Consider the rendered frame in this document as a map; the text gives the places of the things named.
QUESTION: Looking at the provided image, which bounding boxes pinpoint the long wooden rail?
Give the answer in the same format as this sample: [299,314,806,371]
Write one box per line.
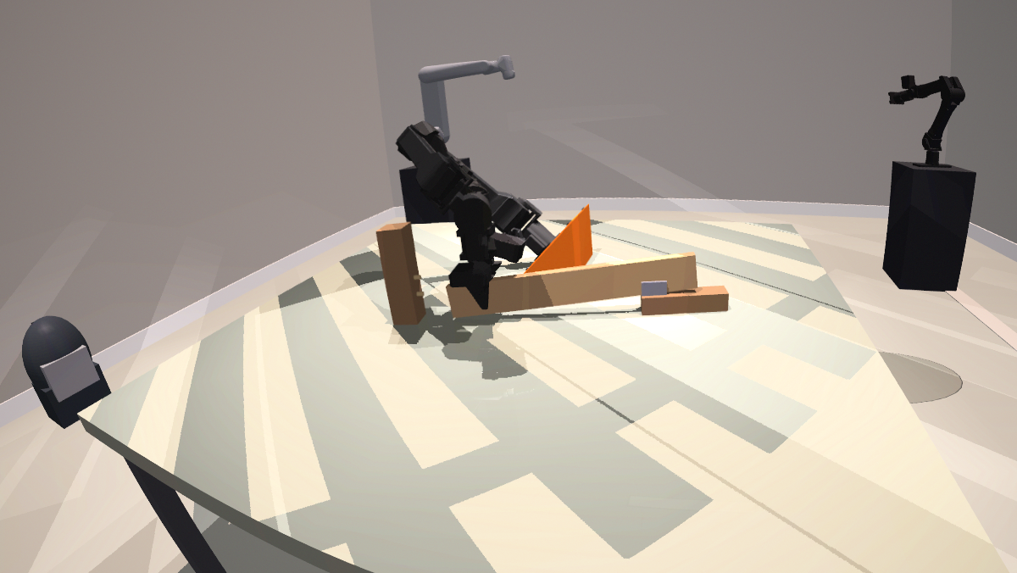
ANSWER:
[446,252,697,318]

